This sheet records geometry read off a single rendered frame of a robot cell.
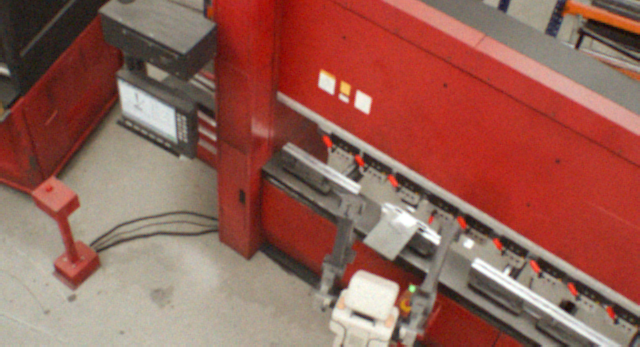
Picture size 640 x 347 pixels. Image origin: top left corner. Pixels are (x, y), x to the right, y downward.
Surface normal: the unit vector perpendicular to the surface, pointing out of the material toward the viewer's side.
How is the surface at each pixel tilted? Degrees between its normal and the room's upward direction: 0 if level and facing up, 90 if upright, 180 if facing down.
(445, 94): 90
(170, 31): 1
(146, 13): 0
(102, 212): 0
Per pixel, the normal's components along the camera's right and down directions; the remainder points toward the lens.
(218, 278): 0.08, -0.63
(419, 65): -0.58, 0.60
